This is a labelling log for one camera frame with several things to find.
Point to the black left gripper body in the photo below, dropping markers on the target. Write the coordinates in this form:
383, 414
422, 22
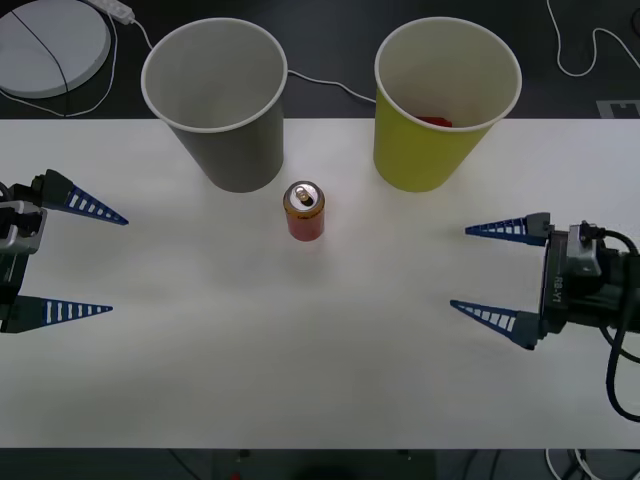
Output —
10, 280

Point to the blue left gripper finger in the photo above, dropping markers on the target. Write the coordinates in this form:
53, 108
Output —
60, 192
30, 312

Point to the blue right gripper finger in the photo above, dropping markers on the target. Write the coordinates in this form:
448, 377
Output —
525, 327
535, 229

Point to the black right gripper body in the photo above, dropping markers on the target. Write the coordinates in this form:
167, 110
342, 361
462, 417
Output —
555, 290

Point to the yellow and red drink can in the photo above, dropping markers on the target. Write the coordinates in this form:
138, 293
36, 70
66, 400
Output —
305, 226

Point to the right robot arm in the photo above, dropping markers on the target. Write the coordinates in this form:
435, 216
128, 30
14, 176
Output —
585, 255

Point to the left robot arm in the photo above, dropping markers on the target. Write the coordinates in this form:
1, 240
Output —
22, 240

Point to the yellow-green plastic bin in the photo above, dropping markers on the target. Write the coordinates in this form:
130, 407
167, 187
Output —
415, 155

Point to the round white disc base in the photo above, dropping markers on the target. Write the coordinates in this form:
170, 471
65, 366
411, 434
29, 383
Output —
50, 50

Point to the grey floor marker tag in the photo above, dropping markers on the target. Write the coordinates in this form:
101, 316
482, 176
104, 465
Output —
620, 109

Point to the grey plastic bin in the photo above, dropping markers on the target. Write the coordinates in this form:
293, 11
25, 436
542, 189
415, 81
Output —
240, 150

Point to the white power strip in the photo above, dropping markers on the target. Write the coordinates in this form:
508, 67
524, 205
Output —
117, 11

